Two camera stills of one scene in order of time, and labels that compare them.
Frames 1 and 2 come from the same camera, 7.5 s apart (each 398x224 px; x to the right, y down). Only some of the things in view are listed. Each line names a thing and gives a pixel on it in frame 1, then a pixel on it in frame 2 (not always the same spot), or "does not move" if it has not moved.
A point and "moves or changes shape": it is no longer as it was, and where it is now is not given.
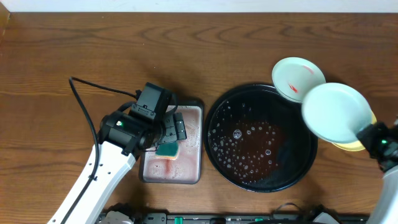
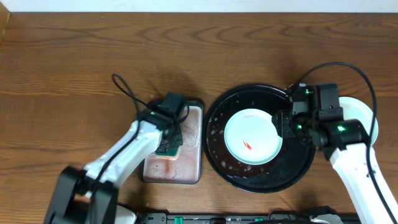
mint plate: x=292 y=78 -> x=251 y=137
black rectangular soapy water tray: x=188 y=168 does not move
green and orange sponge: x=167 y=150 does not move
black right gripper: x=368 y=135 -> x=283 y=119
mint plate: x=336 y=112 moves or changes shape
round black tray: x=257 y=139 does not move
